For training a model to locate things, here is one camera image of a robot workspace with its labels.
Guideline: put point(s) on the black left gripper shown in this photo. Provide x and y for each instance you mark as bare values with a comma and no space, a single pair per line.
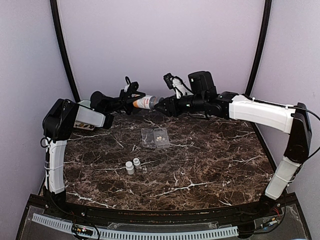
125,96

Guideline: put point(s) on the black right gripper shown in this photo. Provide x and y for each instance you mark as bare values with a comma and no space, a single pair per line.
170,103

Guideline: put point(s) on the orange pill bottle grey cap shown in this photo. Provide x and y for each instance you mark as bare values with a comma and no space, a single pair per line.
147,102

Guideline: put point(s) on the clear plastic pill organizer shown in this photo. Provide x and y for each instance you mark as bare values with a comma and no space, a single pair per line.
148,138

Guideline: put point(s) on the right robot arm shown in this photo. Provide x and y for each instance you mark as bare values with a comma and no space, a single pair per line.
202,96

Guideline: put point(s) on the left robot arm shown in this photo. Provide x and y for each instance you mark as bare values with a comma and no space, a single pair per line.
59,123

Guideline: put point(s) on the yellow pills in organizer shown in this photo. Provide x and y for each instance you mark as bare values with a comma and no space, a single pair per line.
160,138

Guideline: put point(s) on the teal bowl on plate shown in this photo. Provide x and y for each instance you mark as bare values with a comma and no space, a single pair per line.
85,103

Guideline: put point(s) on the white pill bottle rear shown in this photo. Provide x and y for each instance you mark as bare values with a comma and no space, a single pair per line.
137,163

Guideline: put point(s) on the white pill bottle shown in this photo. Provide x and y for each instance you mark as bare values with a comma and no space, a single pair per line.
129,166
137,163

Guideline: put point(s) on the square floral ceramic plate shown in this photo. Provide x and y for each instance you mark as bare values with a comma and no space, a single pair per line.
84,126

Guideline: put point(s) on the white pill bottle front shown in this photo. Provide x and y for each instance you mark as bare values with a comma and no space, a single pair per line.
129,166

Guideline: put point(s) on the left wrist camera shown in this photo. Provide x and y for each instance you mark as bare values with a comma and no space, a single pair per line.
131,88

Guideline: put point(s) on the black left frame post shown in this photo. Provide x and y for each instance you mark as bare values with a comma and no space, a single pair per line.
63,50

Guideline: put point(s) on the black frame post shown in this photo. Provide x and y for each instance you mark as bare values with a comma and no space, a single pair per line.
63,50
260,46

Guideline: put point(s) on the white slotted cable duct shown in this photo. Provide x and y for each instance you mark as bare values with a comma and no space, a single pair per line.
121,231

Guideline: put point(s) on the black right frame post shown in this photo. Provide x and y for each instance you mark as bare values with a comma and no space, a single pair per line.
260,46

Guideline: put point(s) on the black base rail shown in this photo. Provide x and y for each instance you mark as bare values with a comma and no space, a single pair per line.
103,216

